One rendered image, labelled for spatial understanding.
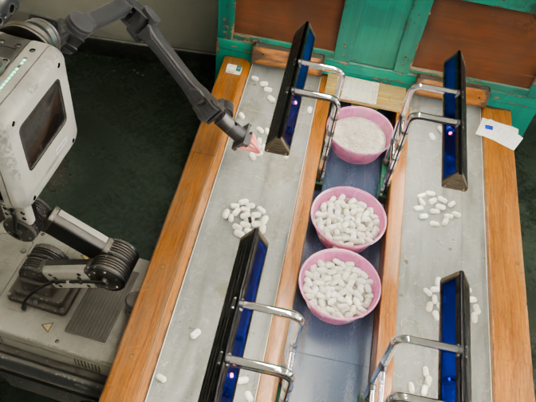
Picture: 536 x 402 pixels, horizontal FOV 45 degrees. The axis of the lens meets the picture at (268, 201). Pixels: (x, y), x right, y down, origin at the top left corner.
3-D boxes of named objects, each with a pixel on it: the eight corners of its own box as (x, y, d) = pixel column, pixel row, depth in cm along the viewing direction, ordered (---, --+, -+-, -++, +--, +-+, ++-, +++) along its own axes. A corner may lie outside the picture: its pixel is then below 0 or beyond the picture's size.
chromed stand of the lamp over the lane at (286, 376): (210, 433, 183) (215, 364, 149) (226, 368, 196) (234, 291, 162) (276, 447, 183) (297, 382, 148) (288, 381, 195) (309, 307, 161)
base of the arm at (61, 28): (29, 56, 181) (29, 13, 175) (44, 48, 188) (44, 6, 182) (57, 63, 181) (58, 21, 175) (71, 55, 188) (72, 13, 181)
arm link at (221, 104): (195, 116, 224) (211, 101, 220) (198, 99, 233) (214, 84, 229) (221, 136, 229) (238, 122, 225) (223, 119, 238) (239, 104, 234)
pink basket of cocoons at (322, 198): (317, 266, 223) (321, 250, 215) (300, 206, 239) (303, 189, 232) (390, 258, 228) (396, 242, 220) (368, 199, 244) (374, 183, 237)
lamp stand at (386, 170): (376, 202, 243) (407, 115, 209) (380, 164, 256) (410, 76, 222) (426, 213, 242) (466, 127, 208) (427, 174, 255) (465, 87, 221)
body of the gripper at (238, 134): (253, 125, 233) (238, 112, 230) (247, 145, 227) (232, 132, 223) (240, 132, 237) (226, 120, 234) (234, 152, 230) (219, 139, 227)
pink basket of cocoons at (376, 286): (289, 324, 208) (293, 309, 200) (301, 257, 225) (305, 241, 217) (371, 341, 207) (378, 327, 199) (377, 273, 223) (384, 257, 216)
